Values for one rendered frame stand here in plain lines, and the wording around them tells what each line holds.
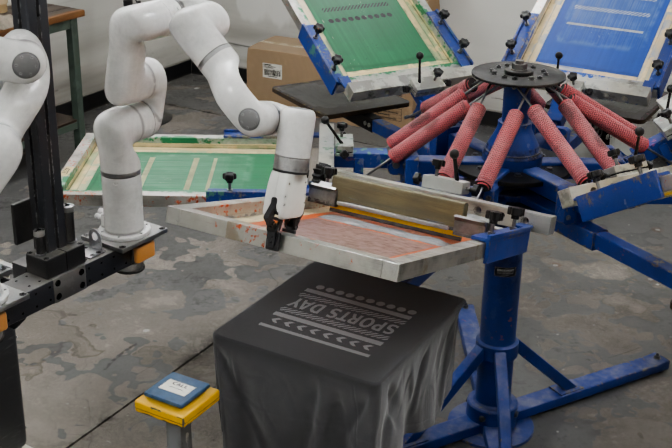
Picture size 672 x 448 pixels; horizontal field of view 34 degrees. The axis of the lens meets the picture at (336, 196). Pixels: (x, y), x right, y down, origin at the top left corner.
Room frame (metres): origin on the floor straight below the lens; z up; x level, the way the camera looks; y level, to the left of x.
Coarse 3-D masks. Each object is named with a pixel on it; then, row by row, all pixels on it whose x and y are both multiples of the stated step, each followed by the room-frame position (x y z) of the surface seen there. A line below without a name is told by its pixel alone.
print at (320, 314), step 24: (312, 288) 2.51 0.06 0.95; (288, 312) 2.38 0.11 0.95; (312, 312) 2.38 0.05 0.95; (336, 312) 2.38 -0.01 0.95; (360, 312) 2.39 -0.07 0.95; (384, 312) 2.39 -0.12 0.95; (408, 312) 2.39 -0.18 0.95; (312, 336) 2.26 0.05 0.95; (336, 336) 2.26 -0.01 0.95; (360, 336) 2.26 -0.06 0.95; (384, 336) 2.27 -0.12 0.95
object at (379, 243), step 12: (396, 228) 2.60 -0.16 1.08; (336, 240) 2.31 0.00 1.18; (348, 240) 2.33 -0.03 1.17; (360, 240) 2.35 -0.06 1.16; (372, 240) 2.38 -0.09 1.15; (384, 240) 2.40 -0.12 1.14; (396, 240) 2.42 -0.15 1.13; (408, 240) 2.45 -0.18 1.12; (444, 240) 2.53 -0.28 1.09; (372, 252) 2.23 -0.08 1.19; (384, 252) 2.25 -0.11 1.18; (396, 252) 2.27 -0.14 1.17; (408, 252) 2.29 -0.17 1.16
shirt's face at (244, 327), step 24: (312, 264) 2.66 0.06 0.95; (288, 288) 2.51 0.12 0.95; (336, 288) 2.52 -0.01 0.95; (360, 288) 2.52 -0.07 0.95; (384, 288) 2.52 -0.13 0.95; (408, 288) 2.52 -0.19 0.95; (264, 312) 2.38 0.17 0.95; (432, 312) 2.39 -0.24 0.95; (240, 336) 2.25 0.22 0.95; (264, 336) 2.26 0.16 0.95; (288, 336) 2.26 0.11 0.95; (408, 336) 2.27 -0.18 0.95; (312, 360) 2.15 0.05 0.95; (336, 360) 2.15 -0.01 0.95; (360, 360) 2.15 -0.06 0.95; (384, 360) 2.15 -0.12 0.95
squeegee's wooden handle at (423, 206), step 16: (336, 176) 2.71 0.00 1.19; (352, 192) 2.67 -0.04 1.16; (368, 192) 2.65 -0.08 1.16; (384, 192) 2.63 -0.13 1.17; (400, 192) 2.61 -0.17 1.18; (416, 192) 2.60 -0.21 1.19; (384, 208) 2.62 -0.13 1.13; (400, 208) 2.60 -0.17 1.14; (416, 208) 2.58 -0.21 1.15; (432, 208) 2.56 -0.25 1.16; (448, 208) 2.54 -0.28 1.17; (464, 208) 2.53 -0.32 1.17; (448, 224) 2.53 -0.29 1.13
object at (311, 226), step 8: (304, 216) 2.58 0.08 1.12; (312, 216) 2.60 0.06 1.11; (344, 216) 2.68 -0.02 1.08; (352, 216) 2.70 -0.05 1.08; (256, 224) 2.37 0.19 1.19; (264, 224) 2.38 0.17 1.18; (304, 224) 2.46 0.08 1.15; (312, 224) 2.48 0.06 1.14; (320, 224) 2.50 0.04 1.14; (328, 224) 2.51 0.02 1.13; (336, 224) 2.53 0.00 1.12; (344, 224) 2.55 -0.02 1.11; (376, 224) 2.62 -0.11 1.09; (384, 224) 2.64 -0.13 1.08; (296, 232) 2.34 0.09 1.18; (304, 232) 2.35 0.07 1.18; (312, 232) 2.37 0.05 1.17; (320, 232) 2.38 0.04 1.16; (328, 232) 2.40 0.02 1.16; (336, 232) 2.42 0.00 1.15; (344, 232) 2.43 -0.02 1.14; (352, 232) 2.45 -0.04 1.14; (360, 232) 2.46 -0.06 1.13; (368, 232) 2.48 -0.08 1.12; (320, 240) 2.28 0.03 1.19
